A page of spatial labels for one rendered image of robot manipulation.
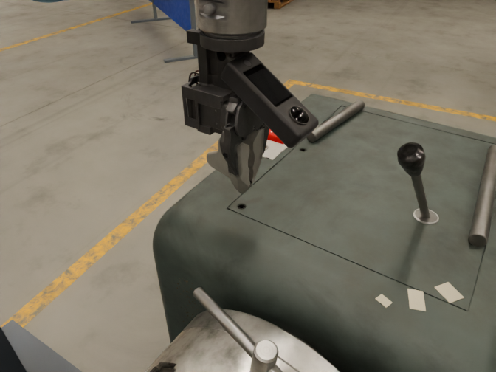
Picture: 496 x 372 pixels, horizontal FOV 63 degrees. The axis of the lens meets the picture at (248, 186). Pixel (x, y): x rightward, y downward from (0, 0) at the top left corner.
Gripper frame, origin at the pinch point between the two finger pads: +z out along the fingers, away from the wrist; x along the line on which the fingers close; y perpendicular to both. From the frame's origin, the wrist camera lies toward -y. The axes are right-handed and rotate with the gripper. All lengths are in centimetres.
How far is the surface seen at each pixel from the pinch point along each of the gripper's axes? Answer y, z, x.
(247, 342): -12.3, 1.8, 18.7
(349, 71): 129, 132, -405
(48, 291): 136, 133, -21
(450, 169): -21.4, 7.1, -32.2
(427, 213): -21.3, 5.8, -15.5
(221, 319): -9.0, 1.6, 18.2
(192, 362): -5.5, 10.4, 19.5
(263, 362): -15.0, 0.8, 20.1
